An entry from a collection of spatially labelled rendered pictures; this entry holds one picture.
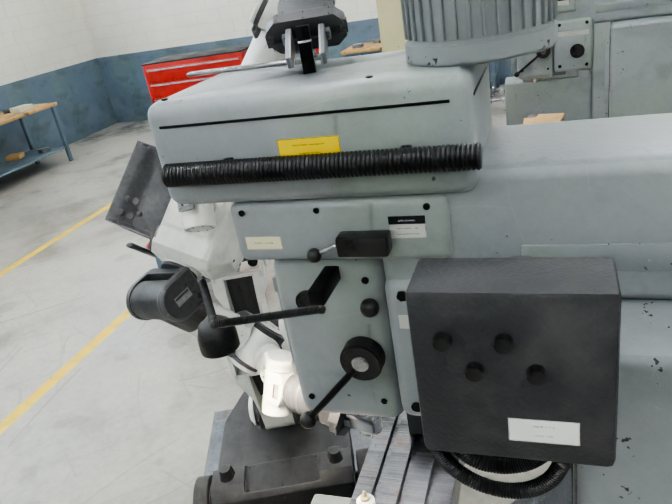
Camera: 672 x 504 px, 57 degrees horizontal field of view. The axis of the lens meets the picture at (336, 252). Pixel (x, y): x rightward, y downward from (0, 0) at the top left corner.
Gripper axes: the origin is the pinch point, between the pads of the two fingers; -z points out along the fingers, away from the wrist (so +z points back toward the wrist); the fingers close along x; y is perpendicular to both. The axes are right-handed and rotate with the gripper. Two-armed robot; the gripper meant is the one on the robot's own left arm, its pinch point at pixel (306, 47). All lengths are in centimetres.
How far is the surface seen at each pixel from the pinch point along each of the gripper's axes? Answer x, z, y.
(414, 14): -15.7, -7.4, 7.8
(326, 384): 5, -35, -42
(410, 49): -14.8, -8.7, 3.6
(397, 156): -11.6, -23.1, -0.9
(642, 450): -38, -54, -27
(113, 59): 486, 859, -593
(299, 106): 0.5, -14.4, 1.8
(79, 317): 237, 149, -310
